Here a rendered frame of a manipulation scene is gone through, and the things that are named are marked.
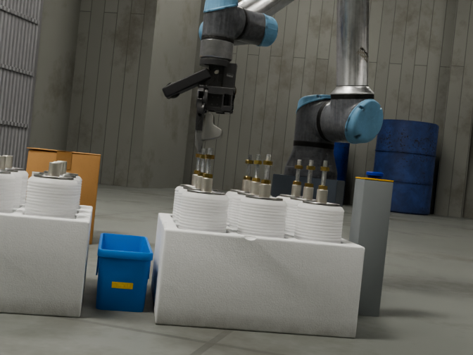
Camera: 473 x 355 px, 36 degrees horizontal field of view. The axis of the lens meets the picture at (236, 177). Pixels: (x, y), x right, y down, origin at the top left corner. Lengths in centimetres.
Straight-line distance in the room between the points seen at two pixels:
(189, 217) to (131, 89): 566
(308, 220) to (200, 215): 22
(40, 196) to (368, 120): 92
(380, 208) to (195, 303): 53
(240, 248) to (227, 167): 737
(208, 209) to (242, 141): 732
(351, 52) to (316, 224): 65
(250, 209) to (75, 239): 34
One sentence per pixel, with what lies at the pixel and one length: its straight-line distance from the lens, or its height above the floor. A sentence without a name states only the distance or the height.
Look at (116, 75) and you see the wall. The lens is 711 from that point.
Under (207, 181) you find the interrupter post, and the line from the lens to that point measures 142.
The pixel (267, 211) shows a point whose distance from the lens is 140.
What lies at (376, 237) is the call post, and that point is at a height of 18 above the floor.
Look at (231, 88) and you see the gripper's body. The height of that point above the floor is 48.
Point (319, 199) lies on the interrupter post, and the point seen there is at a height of 26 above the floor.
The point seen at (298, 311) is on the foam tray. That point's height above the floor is 4.
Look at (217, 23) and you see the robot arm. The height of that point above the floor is 62.
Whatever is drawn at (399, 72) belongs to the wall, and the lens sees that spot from 851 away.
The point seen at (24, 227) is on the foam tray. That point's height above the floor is 16.
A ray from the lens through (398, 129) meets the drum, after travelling 765.
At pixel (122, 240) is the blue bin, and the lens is 174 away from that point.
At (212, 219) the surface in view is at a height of 20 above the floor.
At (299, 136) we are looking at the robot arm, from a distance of 203.
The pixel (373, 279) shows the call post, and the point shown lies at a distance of 170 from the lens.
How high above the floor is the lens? 31
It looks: 1 degrees down
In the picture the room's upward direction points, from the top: 6 degrees clockwise
